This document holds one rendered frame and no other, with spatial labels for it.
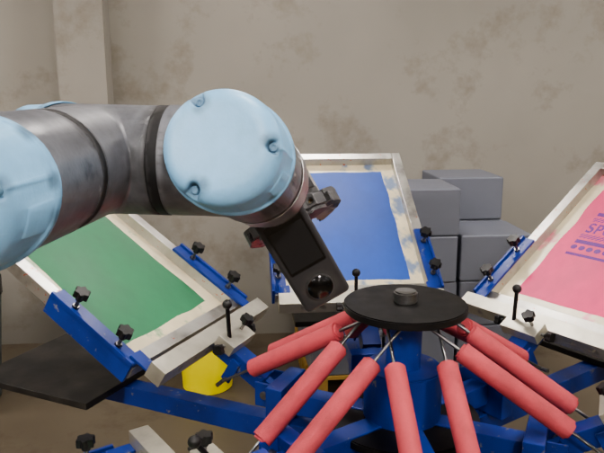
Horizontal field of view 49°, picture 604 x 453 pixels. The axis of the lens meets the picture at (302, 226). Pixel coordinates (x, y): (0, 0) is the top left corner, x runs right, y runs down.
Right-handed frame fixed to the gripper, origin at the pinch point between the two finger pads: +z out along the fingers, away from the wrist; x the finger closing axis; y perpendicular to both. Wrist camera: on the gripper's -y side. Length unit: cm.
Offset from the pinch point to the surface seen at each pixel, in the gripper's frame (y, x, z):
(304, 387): -23, 22, 88
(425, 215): 12, -48, 313
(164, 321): 10, 56, 122
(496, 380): -42, -18, 86
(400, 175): 26, -35, 207
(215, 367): -9, 104, 327
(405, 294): -15, -10, 94
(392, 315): -18, -4, 87
